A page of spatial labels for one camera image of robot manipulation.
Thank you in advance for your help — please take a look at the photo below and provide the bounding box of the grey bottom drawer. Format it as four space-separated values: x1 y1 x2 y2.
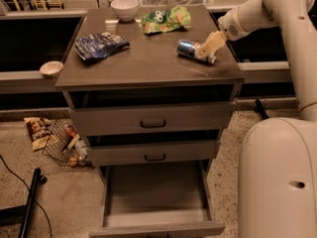
89 161 225 238

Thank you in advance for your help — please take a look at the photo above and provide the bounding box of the green snack bag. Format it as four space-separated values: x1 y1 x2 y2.
141 6 191 35

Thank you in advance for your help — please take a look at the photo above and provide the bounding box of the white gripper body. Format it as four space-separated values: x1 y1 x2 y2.
218 7 249 41

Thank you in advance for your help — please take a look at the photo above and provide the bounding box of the brown snack bag on floor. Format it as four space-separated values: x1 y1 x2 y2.
24 117 53 151

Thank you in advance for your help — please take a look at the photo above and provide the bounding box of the grey top drawer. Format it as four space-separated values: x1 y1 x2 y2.
69 101 234 136

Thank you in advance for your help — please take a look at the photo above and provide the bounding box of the white bowl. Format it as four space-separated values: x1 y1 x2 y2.
110 0 139 22

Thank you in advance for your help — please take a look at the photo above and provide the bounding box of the grey drawer cabinet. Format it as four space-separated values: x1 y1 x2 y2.
54 5 246 238

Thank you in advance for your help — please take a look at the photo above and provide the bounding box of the small white dish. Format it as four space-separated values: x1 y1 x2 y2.
40 60 63 78

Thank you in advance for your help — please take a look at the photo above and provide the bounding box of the blue snack bag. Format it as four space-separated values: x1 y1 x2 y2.
74 32 130 61

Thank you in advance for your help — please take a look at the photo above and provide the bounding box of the grey middle drawer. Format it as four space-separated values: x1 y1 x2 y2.
87 140 220 166

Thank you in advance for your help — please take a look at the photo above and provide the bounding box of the wire basket with items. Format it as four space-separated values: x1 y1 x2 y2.
42 119 91 168

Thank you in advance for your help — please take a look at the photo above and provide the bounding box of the black stand leg left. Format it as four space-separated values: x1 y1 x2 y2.
0 168 43 238

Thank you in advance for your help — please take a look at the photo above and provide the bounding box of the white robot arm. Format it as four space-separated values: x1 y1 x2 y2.
207 0 317 238

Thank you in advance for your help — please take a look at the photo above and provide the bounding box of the redbull can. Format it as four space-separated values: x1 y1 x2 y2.
176 40 216 64

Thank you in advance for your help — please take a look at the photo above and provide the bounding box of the grey drawer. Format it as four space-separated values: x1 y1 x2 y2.
69 101 234 136
89 161 225 238
87 140 220 166

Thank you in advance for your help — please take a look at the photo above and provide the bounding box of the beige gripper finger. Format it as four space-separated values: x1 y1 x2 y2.
195 31 227 59

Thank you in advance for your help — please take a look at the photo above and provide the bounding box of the black cable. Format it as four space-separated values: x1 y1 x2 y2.
0 153 53 238

